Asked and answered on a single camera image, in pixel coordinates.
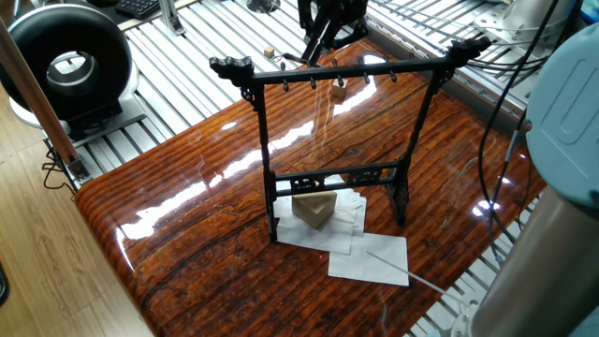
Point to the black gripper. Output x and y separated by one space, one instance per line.
331 9

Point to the thin calligraphy brush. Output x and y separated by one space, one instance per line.
292 62

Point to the grey robot base column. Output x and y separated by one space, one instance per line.
529 17

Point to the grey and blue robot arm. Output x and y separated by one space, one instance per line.
566 112

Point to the black metal pen rack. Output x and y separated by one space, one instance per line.
332 176

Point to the small wooden cube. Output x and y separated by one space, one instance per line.
339 91

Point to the tiny yellow cube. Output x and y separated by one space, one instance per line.
269 50

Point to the large wooden block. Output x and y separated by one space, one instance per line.
314 208

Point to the white paper sheet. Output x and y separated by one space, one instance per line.
285 225
374 260
354 211

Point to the black keyboard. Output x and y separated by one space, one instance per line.
140 7

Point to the brown wooden pole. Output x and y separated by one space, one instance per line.
37 94

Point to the black round duct fan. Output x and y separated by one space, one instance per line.
28 47

